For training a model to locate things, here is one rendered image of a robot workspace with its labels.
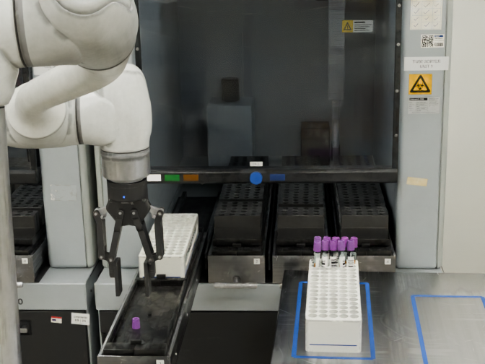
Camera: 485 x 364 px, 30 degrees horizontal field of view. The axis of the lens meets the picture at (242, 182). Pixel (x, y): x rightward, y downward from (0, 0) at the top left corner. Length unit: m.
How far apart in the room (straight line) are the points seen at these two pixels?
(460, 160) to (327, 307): 1.74
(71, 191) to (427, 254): 0.88
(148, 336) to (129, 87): 0.48
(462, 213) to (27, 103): 2.19
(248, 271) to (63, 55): 1.14
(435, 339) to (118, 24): 0.91
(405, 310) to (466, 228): 1.63
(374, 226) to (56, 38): 1.26
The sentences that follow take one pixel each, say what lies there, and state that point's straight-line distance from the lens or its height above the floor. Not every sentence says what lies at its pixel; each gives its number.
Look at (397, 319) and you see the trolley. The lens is 1.79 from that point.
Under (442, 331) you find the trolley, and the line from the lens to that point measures 1.75.
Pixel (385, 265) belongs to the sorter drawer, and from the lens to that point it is 2.14.
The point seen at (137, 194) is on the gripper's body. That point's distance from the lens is 1.68.
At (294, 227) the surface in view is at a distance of 2.18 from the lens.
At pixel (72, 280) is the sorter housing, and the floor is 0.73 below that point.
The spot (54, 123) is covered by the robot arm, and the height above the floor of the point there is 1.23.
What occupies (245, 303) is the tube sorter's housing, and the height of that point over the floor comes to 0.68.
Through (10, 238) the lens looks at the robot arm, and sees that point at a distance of 1.16.
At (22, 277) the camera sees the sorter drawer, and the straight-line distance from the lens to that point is 2.25.
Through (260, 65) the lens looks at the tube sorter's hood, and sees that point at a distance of 2.09.
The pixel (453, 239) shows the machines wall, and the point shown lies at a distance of 3.44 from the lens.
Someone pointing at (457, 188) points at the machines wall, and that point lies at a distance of 3.38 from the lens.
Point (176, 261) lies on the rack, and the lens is 1.98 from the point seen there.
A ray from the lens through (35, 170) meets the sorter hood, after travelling 2.23.
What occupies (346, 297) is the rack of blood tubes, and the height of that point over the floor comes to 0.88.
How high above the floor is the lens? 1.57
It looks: 16 degrees down
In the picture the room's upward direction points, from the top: 1 degrees counter-clockwise
